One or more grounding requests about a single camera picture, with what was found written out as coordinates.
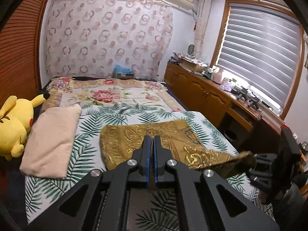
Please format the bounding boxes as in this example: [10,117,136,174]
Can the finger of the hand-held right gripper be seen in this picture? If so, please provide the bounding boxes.
[252,152,278,168]
[247,168,273,188]

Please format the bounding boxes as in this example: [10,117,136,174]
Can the cardboard box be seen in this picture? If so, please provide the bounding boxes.
[179,59,208,73]

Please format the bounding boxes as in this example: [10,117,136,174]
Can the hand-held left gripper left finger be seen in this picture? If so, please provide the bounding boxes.
[28,135,152,231]

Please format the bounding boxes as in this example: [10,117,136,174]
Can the person's right forearm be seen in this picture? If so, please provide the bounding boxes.
[271,178,307,225]

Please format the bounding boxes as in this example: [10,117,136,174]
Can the beige window curtain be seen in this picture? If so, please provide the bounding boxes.
[194,0,212,57]

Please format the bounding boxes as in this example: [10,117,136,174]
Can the grey window blind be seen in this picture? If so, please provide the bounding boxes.
[217,5,301,106]

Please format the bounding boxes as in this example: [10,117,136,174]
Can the pink jar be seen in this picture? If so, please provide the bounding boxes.
[213,68,224,84]

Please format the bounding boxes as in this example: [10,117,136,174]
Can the beige pillow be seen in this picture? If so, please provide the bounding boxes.
[19,104,82,180]

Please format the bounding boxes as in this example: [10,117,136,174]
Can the floral cloth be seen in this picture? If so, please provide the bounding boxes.
[172,51,209,65]

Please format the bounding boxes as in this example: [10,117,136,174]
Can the floral blanket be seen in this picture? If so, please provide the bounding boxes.
[41,77,186,113]

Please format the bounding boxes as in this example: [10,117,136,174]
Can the yellow plush toy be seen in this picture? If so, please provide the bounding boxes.
[0,92,51,161]

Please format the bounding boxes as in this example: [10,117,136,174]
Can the wooden louvred wardrobe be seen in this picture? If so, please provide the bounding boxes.
[0,0,57,102]

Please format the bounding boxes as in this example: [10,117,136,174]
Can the wooden sideboard cabinet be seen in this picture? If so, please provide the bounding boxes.
[163,61,285,145]

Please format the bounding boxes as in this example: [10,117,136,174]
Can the brown gold patterned garment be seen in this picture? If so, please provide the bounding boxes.
[99,119,257,174]

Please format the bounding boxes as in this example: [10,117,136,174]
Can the ring patterned wall curtain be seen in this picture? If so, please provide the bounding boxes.
[44,0,174,80]

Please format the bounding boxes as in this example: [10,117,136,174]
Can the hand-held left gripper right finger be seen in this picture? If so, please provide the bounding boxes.
[154,135,281,231]

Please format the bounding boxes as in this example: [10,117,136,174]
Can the black tripod stand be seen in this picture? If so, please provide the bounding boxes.
[248,96,262,111]
[235,86,251,102]

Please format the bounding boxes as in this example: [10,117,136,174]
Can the blue plastic bag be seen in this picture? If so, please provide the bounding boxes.
[113,64,135,80]

